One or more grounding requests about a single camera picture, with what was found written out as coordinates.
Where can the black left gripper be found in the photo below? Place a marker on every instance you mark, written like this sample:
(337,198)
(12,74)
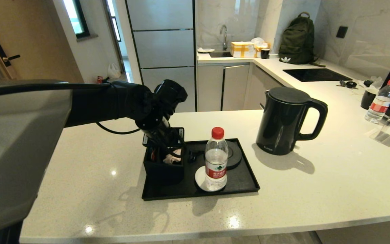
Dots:
(156,130)

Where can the pink white tea packet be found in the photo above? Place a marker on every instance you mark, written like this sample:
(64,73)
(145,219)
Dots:
(172,160)

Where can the black electric kettle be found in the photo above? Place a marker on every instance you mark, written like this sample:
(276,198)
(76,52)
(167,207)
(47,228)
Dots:
(283,118)

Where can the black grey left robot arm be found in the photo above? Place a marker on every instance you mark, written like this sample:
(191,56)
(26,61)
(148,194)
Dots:
(12,152)

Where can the red-label water bottle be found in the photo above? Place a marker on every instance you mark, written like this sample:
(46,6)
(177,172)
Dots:
(216,159)
(381,100)

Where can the black round kettle base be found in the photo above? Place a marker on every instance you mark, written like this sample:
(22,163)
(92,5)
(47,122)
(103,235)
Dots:
(235,154)

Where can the red sachet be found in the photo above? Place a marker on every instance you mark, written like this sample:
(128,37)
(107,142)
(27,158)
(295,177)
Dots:
(153,154)

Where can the black organizer box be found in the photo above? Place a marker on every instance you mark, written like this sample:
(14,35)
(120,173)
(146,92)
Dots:
(164,174)

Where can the white round coaster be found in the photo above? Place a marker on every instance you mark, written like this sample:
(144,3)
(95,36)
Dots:
(200,179)

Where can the black serving tray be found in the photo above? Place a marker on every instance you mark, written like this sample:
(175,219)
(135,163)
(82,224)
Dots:
(239,181)

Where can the white kitchen base cabinets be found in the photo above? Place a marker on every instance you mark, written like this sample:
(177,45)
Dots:
(235,84)

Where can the red bag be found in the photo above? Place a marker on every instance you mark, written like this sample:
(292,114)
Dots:
(102,79)

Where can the white cloth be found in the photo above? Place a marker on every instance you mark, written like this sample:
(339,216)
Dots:
(206,50)

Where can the silver tall refrigerator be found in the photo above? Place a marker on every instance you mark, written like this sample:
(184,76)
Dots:
(163,44)

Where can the kitchen sink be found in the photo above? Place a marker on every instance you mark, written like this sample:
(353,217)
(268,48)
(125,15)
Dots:
(220,55)

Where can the yellow-taped cardboard box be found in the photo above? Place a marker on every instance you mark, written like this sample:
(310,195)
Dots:
(242,50)

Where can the chrome kitchen faucet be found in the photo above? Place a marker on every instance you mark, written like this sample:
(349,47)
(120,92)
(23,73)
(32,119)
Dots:
(224,35)

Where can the black mug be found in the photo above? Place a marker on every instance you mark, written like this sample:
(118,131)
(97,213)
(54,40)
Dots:
(265,54)

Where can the crumpled white plastic bag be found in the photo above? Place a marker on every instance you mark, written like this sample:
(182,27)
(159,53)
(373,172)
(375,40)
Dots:
(258,41)

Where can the dark-framed window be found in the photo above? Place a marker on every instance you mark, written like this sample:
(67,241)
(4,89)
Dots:
(76,17)

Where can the black induction cooktop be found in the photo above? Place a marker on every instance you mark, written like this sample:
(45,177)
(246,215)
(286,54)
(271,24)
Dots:
(317,75)

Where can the dark green backpack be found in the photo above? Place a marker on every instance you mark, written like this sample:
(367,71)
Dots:
(298,40)

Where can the brown wooden door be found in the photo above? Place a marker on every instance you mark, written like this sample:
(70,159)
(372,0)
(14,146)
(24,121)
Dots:
(39,40)

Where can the black keys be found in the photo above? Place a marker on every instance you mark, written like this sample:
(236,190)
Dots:
(350,84)

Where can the crumpled white tissue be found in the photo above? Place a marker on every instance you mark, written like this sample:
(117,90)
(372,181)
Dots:
(376,83)

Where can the clear acrylic sign holder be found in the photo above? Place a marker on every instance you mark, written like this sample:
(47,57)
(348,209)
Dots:
(386,130)

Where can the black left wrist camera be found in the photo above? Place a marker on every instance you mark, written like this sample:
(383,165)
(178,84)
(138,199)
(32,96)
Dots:
(171,95)

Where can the black wall socket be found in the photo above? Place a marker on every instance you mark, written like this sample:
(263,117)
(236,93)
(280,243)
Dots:
(342,32)

